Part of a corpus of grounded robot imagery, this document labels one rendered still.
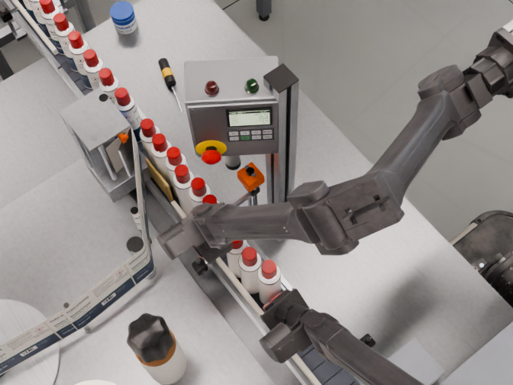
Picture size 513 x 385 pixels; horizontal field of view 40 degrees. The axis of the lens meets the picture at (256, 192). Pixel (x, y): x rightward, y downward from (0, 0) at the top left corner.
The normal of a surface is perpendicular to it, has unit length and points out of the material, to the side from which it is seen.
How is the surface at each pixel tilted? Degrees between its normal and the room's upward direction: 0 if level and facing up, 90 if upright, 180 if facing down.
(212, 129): 90
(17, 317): 0
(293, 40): 0
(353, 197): 50
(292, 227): 80
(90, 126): 0
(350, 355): 42
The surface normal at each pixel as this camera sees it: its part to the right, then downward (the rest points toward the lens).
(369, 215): -0.20, 0.37
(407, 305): -0.03, -0.45
